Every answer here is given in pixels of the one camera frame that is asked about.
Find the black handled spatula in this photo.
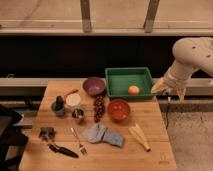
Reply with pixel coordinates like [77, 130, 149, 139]
[48, 144, 78, 158]

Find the orange bowl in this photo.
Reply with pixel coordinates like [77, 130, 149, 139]
[107, 99, 131, 121]

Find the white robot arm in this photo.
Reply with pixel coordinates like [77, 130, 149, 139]
[151, 37, 213, 102]

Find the small metal cup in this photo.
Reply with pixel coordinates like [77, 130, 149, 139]
[72, 109, 84, 123]

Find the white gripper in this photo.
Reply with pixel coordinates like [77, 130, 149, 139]
[151, 71, 186, 102]

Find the orange handled spoon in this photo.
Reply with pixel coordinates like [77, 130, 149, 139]
[64, 89, 78, 99]

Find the grey metal clip object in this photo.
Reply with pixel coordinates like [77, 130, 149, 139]
[39, 127, 55, 141]

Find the black chair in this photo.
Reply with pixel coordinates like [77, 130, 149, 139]
[0, 104, 28, 171]

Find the metal fork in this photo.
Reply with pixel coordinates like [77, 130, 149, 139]
[70, 127, 87, 156]

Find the yellow banana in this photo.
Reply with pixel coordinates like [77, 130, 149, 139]
[129, 124, 151, 152]

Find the blue grey cloth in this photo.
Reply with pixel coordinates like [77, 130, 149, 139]
[83, 123, 125, 148]

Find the purple bowl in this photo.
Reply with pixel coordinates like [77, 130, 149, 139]
[83, 77, 106, 96]

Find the blue cup with utensil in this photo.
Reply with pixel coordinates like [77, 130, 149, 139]
[51, 96, 65, 117]

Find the orange apple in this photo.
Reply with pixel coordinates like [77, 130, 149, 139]
[128, 85, 140, 95]

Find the green plastic tray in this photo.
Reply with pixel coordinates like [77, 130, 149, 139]
[105, 67, 153, 100]

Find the white lidded container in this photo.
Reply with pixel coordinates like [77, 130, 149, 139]
[65, 93, 81, 109]

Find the dark grape bunch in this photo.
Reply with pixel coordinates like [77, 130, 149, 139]
[94, 95, 105, 122]

